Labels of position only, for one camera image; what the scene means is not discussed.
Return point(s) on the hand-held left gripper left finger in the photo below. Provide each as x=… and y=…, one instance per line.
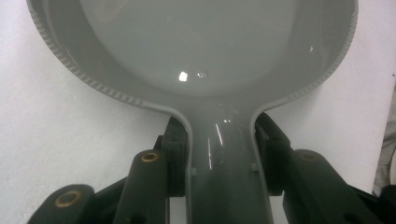
x=176, y=155

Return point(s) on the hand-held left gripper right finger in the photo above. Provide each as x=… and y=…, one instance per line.
x=274, y=155

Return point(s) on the grey dustpan with orange lip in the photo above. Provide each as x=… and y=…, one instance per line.
x=202, y=56

